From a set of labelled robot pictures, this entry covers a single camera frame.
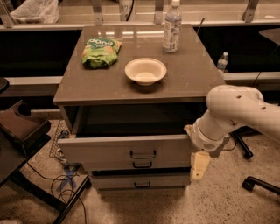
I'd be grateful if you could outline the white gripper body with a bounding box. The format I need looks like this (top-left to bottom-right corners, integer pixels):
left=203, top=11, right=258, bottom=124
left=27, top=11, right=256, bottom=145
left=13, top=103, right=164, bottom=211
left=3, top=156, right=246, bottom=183
left=184, top=119, right=229, bottom=158

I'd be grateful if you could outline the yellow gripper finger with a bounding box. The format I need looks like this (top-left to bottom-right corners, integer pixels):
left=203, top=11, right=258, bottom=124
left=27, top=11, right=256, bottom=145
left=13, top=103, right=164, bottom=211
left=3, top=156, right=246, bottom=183
left=190, top=151, right=211, bottom=181

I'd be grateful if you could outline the grey top drawer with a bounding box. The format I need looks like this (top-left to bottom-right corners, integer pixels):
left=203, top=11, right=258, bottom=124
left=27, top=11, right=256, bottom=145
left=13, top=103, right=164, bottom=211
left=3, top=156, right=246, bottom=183
left=59, top=102, right=206, bottom=164

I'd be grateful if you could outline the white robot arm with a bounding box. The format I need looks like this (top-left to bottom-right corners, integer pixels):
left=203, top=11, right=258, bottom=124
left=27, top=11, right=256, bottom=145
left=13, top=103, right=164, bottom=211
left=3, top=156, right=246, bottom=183
left=184, top=85, right=280, bottom=181

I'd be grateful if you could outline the grey drawer cabinet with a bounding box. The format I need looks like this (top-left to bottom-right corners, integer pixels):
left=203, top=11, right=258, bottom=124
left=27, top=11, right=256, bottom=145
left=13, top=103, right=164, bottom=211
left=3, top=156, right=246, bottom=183
left=53, top=24, right=224, bottom=178

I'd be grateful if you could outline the grey bottom drawer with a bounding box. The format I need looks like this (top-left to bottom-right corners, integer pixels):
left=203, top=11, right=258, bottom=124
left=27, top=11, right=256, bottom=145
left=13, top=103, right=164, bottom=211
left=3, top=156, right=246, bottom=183
left=90, top=173, right=190, bottom=191

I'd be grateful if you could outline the black stand leg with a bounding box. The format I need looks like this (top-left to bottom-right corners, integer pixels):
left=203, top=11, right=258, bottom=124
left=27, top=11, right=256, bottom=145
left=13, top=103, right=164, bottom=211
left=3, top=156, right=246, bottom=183
left=231, top=132, right=254, bottom=159

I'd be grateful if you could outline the black office chair caster leg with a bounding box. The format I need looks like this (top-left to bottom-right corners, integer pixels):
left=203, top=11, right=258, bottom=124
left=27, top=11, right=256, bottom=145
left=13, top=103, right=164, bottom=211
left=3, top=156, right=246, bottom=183
left=242, top=176, right=280, bottom=195

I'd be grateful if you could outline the small water bottle behind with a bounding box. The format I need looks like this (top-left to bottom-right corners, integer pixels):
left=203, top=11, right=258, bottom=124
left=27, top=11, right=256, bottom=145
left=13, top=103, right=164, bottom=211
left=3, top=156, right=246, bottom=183
left=217, top=52, right=228, bottom=73

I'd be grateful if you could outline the white paper bowl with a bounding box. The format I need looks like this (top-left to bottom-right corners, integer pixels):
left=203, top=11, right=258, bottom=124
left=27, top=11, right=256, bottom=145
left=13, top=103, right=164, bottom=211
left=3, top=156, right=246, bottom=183
left=124, top=58, right=167, bottom=86

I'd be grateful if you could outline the clear water bottle on cabinet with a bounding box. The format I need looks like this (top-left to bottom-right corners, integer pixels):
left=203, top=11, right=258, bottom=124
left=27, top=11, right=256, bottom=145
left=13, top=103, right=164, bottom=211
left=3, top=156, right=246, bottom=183
left=163, top=0, right=182, bottom=53

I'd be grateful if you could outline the blue tape cross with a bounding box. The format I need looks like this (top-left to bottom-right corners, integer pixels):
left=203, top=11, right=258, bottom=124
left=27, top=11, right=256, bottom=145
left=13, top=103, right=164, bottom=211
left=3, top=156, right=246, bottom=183
left=56, top=164, right=81, bottom=192

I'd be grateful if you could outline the green chip bag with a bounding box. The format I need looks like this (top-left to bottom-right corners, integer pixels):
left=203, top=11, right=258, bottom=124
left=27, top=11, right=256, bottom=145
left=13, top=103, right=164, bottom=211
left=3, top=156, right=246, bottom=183
left=81, top=37, right=122, bottom=69

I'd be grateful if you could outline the dark brown chair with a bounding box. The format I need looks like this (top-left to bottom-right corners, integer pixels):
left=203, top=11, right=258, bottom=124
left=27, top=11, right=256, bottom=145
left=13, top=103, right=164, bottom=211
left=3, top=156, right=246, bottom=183
left=0, top=77, right=92, bottom=224

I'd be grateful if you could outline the white plastic bag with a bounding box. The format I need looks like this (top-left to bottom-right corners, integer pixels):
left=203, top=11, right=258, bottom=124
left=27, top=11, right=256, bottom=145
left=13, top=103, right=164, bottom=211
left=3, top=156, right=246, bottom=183
left=10, top=0, right=60, bottom=24

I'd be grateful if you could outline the wire basket with clutter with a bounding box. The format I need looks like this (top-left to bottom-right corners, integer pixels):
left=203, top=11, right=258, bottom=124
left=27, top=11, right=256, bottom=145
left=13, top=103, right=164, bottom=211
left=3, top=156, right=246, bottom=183
left=48, top=119, right=73, bottom=160

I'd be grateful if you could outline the black floor cable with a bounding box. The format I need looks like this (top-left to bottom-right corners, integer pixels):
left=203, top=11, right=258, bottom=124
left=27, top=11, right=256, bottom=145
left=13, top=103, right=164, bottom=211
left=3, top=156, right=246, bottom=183
left=25, top=161, right=88, bottom=224

